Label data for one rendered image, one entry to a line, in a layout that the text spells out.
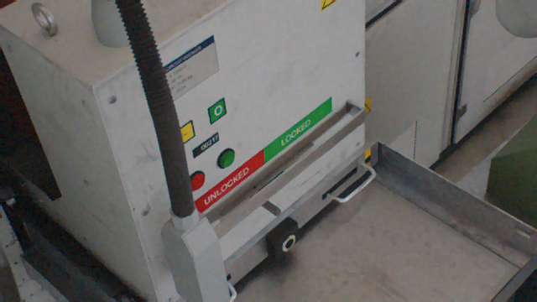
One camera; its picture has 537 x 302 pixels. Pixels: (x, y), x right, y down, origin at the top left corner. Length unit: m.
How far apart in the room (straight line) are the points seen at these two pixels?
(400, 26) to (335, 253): 0.83
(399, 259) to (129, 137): 0.59
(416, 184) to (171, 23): 0.66
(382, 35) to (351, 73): 0.69
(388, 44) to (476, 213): 0.73
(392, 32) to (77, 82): 1.21
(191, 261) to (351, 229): 0.46
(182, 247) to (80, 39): 0.30
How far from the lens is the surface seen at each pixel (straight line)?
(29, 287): 1.64
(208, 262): 1.12
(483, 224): 1.49
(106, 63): 1.01
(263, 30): 1.15
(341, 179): 1.49
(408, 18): 2.13
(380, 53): 2.08
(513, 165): 1.60
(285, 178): 1.28
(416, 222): 1.50
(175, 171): 1.00
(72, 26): 1.09
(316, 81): 1.30
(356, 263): 1.44
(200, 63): 1.08
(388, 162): 1.55
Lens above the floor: 2.00
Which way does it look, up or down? 45 degrees down
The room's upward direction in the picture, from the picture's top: 7 degrees counter-clockwise
